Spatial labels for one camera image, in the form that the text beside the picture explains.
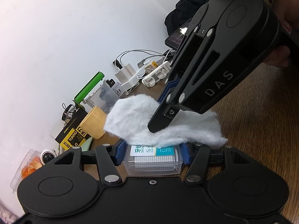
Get white cotton wad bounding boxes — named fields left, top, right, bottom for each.
left=103, top=94, right=228, bottom=149

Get clear dental floss pick box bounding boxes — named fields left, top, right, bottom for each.
left=123, top=143, right=184, bottom=175

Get yellow round container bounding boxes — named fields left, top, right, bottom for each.
left=79, top=106, right=108, bottom=140

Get clear clamshell with orange snacks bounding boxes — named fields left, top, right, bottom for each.
left=10, top=149, right=44, bottom=193

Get green foam tube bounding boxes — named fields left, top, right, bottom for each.
left=74, top=72, right=105, bottom=103

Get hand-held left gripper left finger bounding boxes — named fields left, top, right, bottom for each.
left=53, top=142, right=124, bottom=185

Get white printed box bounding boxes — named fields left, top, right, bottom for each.
left=112, top=84, right=125, bottom=98

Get black and yellow box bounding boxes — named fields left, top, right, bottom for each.
left=55, top=108, right=93, bottom=151

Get white power strip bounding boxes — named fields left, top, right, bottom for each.
left=124, top=73, right=144, bottom=93

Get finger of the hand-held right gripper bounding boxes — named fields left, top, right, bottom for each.
left=148, top=28, right=241, bottom=133
left=158, top=24, right=197, bottom=105

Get dark cloth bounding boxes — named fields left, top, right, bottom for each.
left=164, top=0, right=209, bottom=42

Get cream charger adapter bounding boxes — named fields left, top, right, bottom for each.
left=124, top=63, right=137, bottom=78

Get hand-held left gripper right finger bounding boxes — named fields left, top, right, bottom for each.
left=181, top=143, right=254, bottom=183

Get grey charging cable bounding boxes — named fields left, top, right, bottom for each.
left=113, top=49, right=172, bottom=67

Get white astronaut figurine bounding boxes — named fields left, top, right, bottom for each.
left=40, top=149, right=58, bottom=164

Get white folding phone stand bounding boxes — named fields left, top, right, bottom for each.
left=141, top=61, right=172, bottom=87

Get black smartphone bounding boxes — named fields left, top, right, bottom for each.
left=165, top=19, right=194, bottom=50

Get clear plastic storage box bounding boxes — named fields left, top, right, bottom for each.
left=83, top=79, right=122, bottom=112

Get black tangled cords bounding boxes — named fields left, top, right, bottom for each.
left=62, top=103, right=81, bottom=124

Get white charger adapter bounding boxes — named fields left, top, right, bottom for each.
left=115, top=68, right=132, bottom=84

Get person's right hand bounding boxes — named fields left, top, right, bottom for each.
left=263, top=0, right=292, bottom=68

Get beige cube plug adapter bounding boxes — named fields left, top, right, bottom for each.
left=144, top=61, right=157, bottom=73

